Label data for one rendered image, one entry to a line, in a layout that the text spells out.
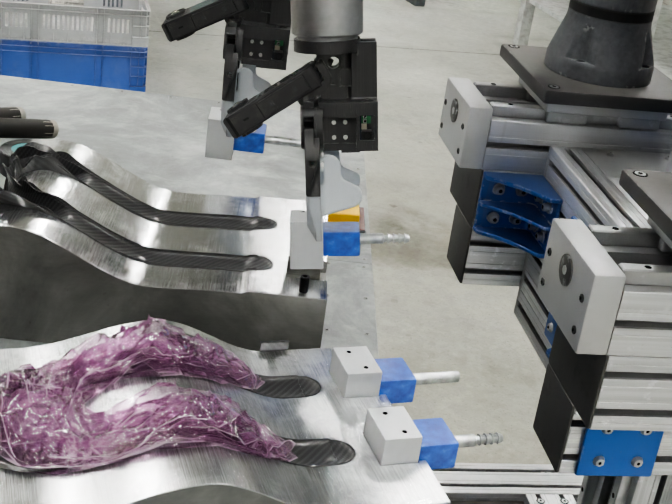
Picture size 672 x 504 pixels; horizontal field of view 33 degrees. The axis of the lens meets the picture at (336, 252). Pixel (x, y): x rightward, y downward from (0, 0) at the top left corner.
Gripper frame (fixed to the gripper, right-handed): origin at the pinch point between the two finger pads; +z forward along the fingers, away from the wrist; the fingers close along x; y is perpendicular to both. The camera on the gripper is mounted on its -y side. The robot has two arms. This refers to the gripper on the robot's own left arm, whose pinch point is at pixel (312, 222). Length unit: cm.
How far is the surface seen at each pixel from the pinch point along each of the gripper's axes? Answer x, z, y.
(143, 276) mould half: -4.6, 4.3, -18.1
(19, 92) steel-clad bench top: 74, -3, -51
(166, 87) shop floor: 339, 39, -64
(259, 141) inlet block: 26.4, -3.6, -7.1
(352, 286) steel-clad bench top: 16.1, 13.1, 4.6
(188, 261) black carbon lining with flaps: 0.9, 4.5, -13.9
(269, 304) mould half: -6.3, 7.1, -4.6
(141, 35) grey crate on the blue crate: 314, 15, -68
